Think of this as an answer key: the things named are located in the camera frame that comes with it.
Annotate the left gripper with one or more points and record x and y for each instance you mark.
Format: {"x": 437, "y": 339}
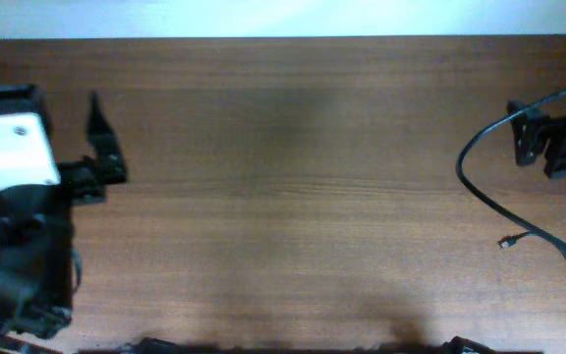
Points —
{"x": 87, "y": 188}

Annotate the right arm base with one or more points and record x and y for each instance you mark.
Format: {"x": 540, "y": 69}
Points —
{"x": 461, "y": 345}

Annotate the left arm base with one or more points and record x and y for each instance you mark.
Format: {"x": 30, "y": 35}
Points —
{"x": 148, "y": 345}

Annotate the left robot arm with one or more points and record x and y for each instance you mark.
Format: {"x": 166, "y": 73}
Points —
{"x": 40, "y": 270}

